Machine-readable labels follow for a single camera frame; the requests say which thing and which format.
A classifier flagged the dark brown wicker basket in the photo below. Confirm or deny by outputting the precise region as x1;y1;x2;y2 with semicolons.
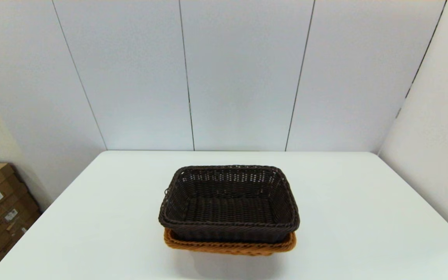
158;165;300;243

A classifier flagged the orange wicker basket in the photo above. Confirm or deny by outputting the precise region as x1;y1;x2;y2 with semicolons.
164;227;297;256

